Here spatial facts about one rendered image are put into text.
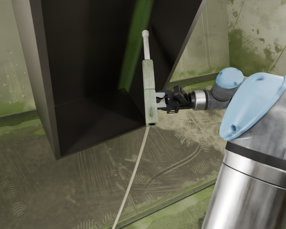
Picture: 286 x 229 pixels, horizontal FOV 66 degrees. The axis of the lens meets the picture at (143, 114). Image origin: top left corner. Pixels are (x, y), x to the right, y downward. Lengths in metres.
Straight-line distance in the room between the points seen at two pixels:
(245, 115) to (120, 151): 1.55
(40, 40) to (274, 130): 0.59
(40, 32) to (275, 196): 0.62
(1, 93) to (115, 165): 1.05
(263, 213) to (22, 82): 1.89
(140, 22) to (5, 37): 1.14
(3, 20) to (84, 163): 1.23
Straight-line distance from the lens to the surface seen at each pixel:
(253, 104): 0.33
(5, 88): 2.04
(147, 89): 0.93
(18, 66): 2.03
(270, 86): 0.35
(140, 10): 1.26
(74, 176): 1.70
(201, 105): 0.98
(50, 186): 1.70
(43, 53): 0.72
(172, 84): 2.47
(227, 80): 0.89
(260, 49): 2.73
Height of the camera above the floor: 1.48
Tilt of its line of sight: 42 degrees down
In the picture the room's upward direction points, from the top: 10 degrees clockwise
